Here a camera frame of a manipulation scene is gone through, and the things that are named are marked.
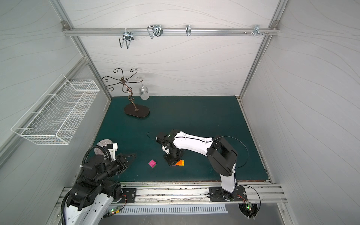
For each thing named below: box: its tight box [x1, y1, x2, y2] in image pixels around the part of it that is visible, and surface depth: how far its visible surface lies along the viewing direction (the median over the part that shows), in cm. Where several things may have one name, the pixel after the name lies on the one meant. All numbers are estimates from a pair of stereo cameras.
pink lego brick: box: [148, 159, 157, 169], surface depth 84 cm
